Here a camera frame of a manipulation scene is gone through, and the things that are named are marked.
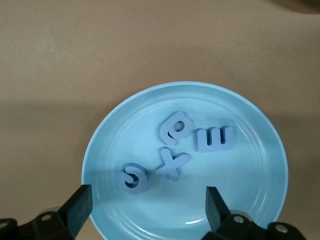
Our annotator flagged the blue foam letter e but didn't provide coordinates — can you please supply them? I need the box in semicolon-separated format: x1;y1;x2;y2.
117;162;151;196

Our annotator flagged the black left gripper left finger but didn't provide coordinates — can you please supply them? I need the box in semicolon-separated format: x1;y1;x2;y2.
32;184;93;240

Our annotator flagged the blue foam letter X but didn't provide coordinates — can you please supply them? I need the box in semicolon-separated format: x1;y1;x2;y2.
154;147;190;182

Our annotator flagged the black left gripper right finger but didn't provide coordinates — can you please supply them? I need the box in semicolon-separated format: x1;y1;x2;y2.
202;186;266;240

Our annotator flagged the blue foam letter m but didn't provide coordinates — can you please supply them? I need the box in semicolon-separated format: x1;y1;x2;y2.
194;124;237;154

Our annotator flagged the blue foam letter a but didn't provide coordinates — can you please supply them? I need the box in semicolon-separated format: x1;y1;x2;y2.
157;111;193;146

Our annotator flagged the blue plate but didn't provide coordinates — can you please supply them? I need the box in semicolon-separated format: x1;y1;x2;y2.
81;81;289;240

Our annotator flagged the brown table cover mat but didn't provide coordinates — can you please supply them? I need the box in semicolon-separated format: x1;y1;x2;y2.
0;0;320;240

